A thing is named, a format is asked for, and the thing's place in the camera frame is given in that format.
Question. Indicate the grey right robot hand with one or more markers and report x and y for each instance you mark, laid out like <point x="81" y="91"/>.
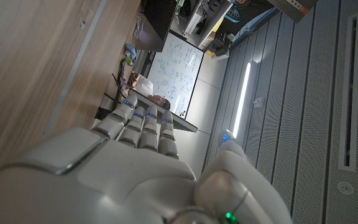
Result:
<point x="104" y="180"/>

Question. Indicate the person in white t-shirt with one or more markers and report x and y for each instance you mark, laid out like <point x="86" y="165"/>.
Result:
<point x="143" y="85"/>

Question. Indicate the whiteboard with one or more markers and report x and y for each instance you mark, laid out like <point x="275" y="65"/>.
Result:
<point x="176" y="71"/>

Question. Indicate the blue toy figure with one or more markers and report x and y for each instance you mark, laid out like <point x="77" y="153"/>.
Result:
<point x="130" y="51"/>

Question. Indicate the ceiling light strip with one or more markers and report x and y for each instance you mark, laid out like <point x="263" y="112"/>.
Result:
<point x="241" y="99"/>

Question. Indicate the white cabinet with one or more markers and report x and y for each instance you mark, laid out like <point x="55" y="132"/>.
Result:
<point x="194" y="23"/>

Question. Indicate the round ceiling fixture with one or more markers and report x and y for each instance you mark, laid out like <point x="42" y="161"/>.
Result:
<point x="345" y="188"/>

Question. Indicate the long ceiling vent slot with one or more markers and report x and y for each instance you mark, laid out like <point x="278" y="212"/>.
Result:
<point x="350" y="93"/>

